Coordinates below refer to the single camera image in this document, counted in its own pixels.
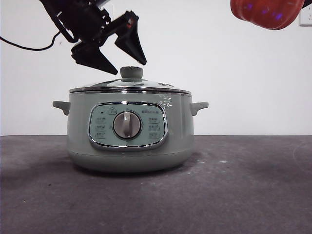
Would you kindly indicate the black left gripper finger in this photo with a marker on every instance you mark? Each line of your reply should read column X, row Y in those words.
column 92, row 57
column 131, row 41

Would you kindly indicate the glass lid with green knob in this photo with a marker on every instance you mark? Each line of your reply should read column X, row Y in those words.
column 131, row 72

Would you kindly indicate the orange toy pumpkin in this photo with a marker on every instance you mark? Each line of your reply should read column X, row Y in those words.
column 265, row 12

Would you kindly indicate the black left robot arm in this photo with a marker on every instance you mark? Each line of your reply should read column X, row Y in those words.
column 80, row 19

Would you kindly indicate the pale green electric cooking pot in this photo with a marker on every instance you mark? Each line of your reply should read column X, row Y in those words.
column 80, row 122

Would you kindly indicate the white wall socket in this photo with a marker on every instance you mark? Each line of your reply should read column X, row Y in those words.
column 307, row 20

